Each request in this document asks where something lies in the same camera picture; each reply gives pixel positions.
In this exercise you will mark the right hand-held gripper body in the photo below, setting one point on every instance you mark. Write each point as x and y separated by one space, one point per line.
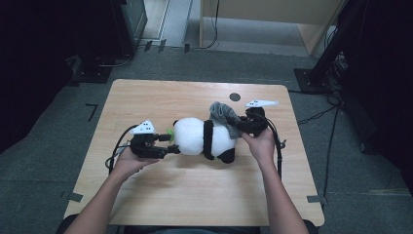
255 123

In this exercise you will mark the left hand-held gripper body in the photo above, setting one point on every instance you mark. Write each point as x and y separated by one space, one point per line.
144 146

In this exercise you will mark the grey speckled knitted cloth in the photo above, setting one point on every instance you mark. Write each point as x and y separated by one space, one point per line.
222 112

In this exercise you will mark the black and white panda plush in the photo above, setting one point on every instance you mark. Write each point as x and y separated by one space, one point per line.
193 136

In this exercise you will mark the person's left hand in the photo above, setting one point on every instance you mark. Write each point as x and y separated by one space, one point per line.
130 164

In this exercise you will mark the person's right hand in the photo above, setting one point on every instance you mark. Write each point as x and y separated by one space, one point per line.
261 149

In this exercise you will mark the dark round table grommet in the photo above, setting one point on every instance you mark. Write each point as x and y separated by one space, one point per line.
234 97

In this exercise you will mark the black angled floor tape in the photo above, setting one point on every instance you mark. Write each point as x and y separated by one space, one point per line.
92 109

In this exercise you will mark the person's grey clothing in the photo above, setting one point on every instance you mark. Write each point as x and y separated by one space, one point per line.
195 231

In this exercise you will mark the short dark floor tape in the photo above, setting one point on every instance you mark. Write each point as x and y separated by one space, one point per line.
186 48
161 45

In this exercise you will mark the black metal stand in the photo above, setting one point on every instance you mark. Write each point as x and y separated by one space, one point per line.
328 55

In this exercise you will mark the black chair armrest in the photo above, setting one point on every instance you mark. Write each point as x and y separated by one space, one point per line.
63 226
311 227

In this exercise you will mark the light wooden cabinet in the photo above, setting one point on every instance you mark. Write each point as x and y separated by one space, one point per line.
259 8

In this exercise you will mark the black equipment cabinet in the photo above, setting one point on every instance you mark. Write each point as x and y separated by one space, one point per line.
130 22

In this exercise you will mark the dark curtain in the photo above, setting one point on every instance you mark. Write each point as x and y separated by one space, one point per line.
29 65
383 81

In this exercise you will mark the black stand base plate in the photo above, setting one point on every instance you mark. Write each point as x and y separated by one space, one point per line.
92 75

